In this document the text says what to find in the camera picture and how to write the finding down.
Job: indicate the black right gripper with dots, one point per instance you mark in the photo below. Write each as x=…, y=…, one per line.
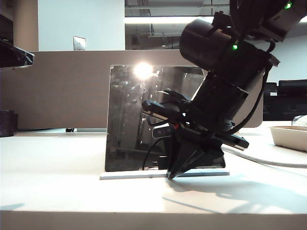
x=206, y=129

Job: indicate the square mirror with white base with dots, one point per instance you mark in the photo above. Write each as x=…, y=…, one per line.
x=124, y=119

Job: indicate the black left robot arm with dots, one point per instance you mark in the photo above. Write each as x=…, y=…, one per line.
x=14, y=57

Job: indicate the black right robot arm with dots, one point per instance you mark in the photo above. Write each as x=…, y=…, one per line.
x=206, y=48

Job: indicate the beige paper pulp tray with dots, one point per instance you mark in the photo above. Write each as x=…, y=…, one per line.
x=287, y=140

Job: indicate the white crumpled plastic bag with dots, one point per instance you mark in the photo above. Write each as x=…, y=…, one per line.
x=300, y=121

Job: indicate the black partition clamp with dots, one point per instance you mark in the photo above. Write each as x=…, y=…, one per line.
x=69, y=130

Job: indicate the white ceiling light strip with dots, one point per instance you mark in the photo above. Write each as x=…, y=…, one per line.
x=156, y=19

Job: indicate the brown desk partition panel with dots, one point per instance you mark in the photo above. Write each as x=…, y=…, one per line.
x=60, y=91

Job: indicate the black cup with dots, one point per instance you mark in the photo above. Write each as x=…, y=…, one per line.
x=8, y=124

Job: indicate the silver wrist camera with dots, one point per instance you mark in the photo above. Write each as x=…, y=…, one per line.
x=161, y=132

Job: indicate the silver wall switch plate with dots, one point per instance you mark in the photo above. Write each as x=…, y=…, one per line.
x=79, y=43

